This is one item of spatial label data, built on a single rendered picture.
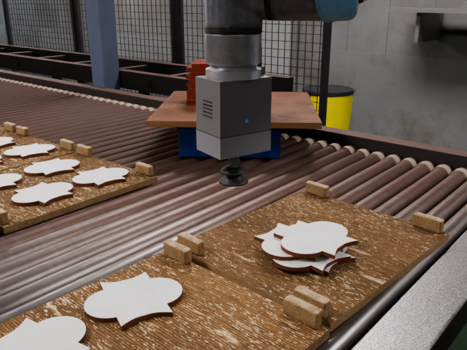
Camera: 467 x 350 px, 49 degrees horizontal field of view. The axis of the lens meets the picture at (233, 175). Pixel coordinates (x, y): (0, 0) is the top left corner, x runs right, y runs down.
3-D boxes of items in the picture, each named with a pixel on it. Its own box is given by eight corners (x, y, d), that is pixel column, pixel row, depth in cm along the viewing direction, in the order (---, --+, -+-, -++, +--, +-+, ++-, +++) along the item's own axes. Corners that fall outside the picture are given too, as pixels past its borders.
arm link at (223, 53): (194, 32, 68) (244, 30, 72) (194, 67, 69) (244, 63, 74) (224, 35, 62) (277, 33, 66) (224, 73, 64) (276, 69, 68)
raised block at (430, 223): (443, 231, 100) (445, 219, 100) (440, 235, 99) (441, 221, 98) (415, 223, 104) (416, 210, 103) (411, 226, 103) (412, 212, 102)
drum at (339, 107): (331, 180, 406) (337, 94, 384) (288, 169, 432) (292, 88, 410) (357, 167, 436) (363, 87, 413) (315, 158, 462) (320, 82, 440)
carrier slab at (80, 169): (158, 182, 132) (157, 166, 131) (4, 235, 103) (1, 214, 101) (80, 156, 154) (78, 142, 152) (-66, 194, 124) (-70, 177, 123)
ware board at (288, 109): (306, 96, 191) (307, 92, 190) (322, 128, 144) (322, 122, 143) (174, 95, 193) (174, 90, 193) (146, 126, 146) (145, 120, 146)
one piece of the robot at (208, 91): (237, 44, 75) (237, 151, 80) (183, 46, 70) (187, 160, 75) (279, 48, 67) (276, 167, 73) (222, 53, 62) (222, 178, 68)
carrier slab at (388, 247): (448, 240, 100) (449, 232, 100) (329, 333, 72) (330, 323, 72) (304, 195, 123) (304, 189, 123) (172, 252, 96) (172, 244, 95)
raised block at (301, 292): (331, 314, 74) (333, 298, 73) (324, 320, 73) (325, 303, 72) (299, 298, 78) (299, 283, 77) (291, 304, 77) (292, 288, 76)
